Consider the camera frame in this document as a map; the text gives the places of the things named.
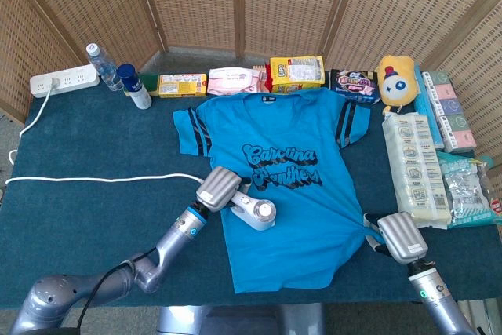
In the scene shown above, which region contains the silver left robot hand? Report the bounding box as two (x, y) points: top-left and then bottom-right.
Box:
(195, 165), (252, 213)

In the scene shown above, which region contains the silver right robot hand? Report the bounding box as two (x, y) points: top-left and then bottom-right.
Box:
(362, 212), (429, 265)

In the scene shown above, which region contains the white handheld steam iron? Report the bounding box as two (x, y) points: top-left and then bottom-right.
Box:
(229, 189), (278, 232)

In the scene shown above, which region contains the blue Carolina Panthers t-shirt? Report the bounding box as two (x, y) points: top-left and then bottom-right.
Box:
(172, 87), (387, 295)

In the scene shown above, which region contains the white tissue multipack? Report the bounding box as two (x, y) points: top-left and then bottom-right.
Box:
(381, 111), (453, 231)

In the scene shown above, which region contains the teal cotton pad bag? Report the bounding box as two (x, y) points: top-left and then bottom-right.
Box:
(436, 150), (502, 230)

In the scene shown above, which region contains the red label plastic package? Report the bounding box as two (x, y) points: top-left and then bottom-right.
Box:
(485, 166), (502, 221)

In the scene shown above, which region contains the pink wet wipes pack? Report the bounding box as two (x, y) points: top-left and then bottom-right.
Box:
(206, 67), (267, 96)

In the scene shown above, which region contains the yellow cardboard box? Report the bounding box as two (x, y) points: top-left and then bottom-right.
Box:
(158, 72), (208, 99)

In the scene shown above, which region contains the red snack package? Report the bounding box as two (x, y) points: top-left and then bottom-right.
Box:
(263, 63), (275, 93)

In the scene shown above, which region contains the dark teal tablecloth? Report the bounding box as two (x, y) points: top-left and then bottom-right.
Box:
(0, 75), (502, 310)

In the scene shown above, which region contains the white bottle with blue cap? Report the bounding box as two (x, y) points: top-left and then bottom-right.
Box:
(116, 63), (153, 111)

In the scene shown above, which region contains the light blue long pack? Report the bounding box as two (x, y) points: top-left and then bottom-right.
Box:
(413, 62), (446, 151)

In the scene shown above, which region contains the green and yellow sponge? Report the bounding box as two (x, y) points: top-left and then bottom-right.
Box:
(124, 72), (161, 97)

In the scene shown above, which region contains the green pink tissue multipack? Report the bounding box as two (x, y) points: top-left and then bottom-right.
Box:
(421, 70), (478, 155)

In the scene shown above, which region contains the grey robot torso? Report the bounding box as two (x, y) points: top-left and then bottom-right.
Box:
(155, 303), (326, 335)

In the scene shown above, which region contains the yellow snack bag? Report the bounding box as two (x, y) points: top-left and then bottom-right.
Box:
(269, 55), (326, 95)

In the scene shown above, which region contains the yellow plush toy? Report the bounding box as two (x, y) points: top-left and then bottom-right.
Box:
(375, 55), (417, 116)

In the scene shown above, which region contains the dark sanitary pad pack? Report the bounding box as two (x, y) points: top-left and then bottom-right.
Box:
(328, 68), (382, 107)

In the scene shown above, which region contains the clear plastic water bottle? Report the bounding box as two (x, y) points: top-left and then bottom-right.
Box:
(85, 42), (126, 92)

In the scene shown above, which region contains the white power strip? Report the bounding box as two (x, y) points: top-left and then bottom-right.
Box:
(30, 64), (100, 99)

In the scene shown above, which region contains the rattan folding screen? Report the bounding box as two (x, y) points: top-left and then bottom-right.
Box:
(0, 0), (502, 167)

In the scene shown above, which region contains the grey metal frame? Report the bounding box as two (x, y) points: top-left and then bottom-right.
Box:
(457, 298), (502, 335)

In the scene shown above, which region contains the white power cable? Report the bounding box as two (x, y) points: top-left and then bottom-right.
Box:
(5, 77), (205, 187)

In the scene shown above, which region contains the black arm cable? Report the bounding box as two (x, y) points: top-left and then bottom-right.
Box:
(76, 247), (158, 330)

